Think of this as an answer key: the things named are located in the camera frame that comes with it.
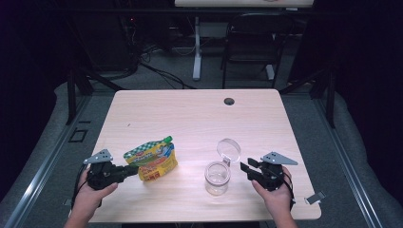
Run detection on black folding chair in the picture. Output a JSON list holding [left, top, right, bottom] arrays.
[[221, 12, 295, 90]]

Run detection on white desk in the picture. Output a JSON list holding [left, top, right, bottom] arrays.
[[174, 0, 315, 82]]

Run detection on person's left hand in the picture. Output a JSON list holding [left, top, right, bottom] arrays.
[[73, 169, 119, 219]]

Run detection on yellow green spouted pouch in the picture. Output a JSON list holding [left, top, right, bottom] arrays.
[[123, 135, 179, 182]]

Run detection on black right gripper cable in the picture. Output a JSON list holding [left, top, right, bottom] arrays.
[[282, 170, 297, 211]]

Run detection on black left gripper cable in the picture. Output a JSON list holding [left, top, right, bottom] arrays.
[[70, 164, 93, 210]]

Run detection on dark curtain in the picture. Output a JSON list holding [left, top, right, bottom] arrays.
[[335, 0, 403, 205], [0, 0, 68, 194]]

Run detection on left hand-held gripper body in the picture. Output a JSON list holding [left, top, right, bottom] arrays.
[[83, 148, 128, 191]]

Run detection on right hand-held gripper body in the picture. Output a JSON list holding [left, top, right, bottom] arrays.
[[250, 151, 298, 192]]

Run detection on aluminium floor rail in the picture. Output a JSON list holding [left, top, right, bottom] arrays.
[[2, 94, 93, 228], [313, 94, 385, 228]]

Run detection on person's right hand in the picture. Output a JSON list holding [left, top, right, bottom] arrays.
[[251, 165, 294, 218]]

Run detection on square floor outlet frame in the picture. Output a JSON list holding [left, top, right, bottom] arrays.
[[67, 127, 89, 143]]

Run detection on black metal stand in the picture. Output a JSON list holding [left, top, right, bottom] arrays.
[[278, 66, 337, 129], [65, 66, 125, 125]]

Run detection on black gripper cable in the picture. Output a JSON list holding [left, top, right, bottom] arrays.
[[282, 170, 297, 211], [70, 164, 93, 210]]

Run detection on black floor cable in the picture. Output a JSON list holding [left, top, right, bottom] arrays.
[[138, 61, 196, 90]]

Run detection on dark equipment cabinet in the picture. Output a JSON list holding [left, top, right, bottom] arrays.
[[72, 12, 138, 72]]

